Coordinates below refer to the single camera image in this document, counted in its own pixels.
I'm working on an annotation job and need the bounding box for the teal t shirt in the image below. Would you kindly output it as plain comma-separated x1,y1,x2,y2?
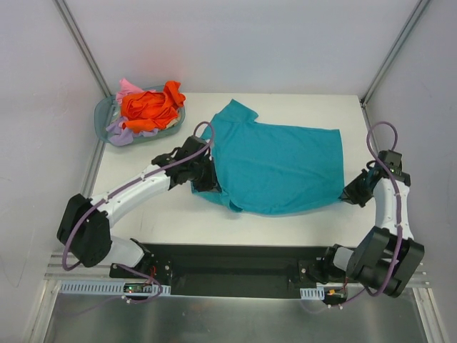
191,100,345,215

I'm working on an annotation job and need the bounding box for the pink t shirt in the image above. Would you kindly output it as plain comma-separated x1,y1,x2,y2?
116,78,144,104

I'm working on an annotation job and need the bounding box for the white slotted cable duct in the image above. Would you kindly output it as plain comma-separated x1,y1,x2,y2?
60,281,171,296
300,287,325,301

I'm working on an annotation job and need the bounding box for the aluminium frame post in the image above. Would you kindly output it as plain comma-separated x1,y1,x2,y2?
360,0,433,109
52,0,112,97

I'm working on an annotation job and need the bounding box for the orange t shirt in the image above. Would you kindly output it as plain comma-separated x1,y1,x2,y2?
121,80,186,133

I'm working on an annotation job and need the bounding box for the aluminium front rail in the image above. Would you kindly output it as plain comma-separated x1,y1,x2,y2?
44,252,115,280

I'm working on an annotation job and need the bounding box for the white slotted right cable duct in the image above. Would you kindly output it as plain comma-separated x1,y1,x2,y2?
300,287,325,301

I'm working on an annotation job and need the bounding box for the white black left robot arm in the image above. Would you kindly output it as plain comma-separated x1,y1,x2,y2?
57,155,220,278

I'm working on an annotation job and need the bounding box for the lavender t shirt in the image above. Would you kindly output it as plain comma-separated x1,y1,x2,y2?
106,117,159,146

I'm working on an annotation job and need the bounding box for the teal plastic laundry basket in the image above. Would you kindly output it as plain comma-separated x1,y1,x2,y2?
94,78,186,147

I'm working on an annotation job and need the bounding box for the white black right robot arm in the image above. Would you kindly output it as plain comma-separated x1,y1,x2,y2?
321,172,425,297

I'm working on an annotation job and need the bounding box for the aluminium left frame post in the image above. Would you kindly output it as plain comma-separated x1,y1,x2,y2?
52,0,112,97

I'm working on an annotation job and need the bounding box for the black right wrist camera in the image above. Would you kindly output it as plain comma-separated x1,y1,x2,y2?
378,150,411,187

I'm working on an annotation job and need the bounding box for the aluminium right frame post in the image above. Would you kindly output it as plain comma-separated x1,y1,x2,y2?
360,0,433,109

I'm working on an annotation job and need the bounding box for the white slotted left cable duct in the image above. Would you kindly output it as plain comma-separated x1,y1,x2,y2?
60,281,171,296

